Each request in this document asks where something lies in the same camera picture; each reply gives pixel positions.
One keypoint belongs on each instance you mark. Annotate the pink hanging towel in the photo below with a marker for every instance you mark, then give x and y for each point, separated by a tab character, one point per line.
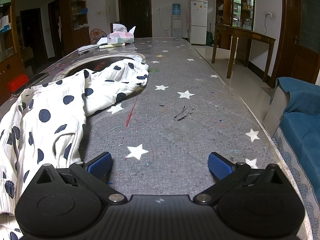
187	20

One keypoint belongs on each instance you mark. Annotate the dark wooden door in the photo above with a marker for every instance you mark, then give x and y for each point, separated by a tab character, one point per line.
133	12

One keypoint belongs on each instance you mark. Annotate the wooden shelf cabinet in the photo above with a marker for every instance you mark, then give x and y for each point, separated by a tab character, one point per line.
77	12

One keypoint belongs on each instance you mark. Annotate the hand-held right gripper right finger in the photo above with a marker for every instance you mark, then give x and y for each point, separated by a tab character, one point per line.
220	165

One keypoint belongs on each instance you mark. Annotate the round built-in cooktop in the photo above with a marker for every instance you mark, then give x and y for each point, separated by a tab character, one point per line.
100	65

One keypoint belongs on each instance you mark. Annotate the yellow notepad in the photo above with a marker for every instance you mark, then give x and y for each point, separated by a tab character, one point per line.
112	45

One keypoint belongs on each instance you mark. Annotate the colourful play tent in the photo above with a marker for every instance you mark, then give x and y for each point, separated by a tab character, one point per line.
97	35

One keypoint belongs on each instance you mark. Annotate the red plastic stool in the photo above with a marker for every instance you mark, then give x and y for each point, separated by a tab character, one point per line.
16	83

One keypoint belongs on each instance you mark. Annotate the grey star table mat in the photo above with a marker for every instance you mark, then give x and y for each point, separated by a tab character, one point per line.
175	110

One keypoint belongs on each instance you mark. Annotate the white folded paper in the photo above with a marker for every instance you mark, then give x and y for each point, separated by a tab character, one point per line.
102	41

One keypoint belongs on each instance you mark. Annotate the wooden display cabinet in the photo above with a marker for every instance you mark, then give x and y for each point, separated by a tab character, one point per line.
226	5

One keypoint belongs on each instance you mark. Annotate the blue sofa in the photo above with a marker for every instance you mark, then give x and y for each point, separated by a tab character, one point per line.
302	130

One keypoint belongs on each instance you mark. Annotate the wooden side table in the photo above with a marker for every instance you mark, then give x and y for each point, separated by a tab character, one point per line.
246	33

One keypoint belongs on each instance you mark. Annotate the white water dispenser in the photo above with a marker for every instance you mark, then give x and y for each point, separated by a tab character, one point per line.
176	26

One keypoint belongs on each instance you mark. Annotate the white refrigerator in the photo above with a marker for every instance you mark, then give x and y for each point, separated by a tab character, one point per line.
198	21

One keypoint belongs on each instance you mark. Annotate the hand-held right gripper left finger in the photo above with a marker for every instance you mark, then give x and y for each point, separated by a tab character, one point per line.
101	165

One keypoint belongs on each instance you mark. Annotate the blue water bottle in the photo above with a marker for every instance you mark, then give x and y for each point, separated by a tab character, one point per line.
176	9

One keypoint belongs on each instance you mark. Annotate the wooden door with glass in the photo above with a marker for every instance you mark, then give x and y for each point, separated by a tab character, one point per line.
297	55

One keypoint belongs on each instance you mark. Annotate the white polka dot garment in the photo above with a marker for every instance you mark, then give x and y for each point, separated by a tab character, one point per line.
62	120

